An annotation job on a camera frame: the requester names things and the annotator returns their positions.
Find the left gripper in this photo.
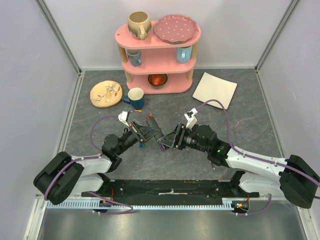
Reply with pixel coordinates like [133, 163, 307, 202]
[115, 120, 162, 155]

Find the black remote control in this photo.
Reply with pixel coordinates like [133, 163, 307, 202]
[146, 116, 164, 148]

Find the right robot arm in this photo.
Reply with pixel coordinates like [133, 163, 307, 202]
[157, 123, 320, 209]

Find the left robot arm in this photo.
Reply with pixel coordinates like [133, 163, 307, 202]
[33, 121, 161, 205]

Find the dark blue mug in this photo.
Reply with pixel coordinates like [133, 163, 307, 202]
[122, 87, 145, 110]

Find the red cup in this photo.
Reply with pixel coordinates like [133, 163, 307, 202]
[151, 74, 167, 86]

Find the dark patterned bowl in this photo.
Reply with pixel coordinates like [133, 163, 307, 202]
[148, 73, 168, 89]

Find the yellow bird-pattern plate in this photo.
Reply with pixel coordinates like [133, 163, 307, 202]
[89, 80, 124, 108]

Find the pink three-tier shelf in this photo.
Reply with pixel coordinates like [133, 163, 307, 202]
[115, 24, 202, 95]

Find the white square plate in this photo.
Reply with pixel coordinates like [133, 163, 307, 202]
[192, 72, 238, 110]

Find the grey-blue mug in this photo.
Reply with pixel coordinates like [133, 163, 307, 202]
[126, 49, 142, 67]

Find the light blue mug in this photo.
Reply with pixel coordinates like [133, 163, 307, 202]
[176, 45, 193, 64]

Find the pink dotted plate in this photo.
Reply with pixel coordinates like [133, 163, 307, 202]
[154, 14, 199, 45]

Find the beige ceramic mug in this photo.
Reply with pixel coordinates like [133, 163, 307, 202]
[127, 11, 152, 40]

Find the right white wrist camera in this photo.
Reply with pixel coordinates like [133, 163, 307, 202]
[184, 108, 198, 129]

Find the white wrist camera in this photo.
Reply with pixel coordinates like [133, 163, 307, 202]
[184, 108, 198, 129]
[118, 111, 131, 127]

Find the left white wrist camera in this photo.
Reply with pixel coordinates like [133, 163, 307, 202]
[118, 111, 131, 127]

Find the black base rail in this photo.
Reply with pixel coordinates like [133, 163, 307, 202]
[95, 179, 260, 206]

